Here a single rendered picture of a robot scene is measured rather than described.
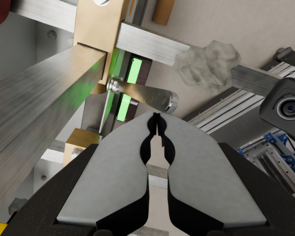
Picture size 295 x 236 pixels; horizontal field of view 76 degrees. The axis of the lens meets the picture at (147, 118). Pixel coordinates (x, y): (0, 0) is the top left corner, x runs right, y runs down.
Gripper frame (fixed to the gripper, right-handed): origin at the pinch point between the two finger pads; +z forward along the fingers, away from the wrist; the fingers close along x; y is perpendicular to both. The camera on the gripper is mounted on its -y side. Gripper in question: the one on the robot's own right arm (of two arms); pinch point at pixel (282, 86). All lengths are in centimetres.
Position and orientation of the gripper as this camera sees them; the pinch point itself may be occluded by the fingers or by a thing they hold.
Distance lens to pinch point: 36.8
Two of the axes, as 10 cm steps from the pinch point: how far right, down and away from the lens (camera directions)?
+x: 3.1, -8.2, -4.9
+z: 0.5, -5.0, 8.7
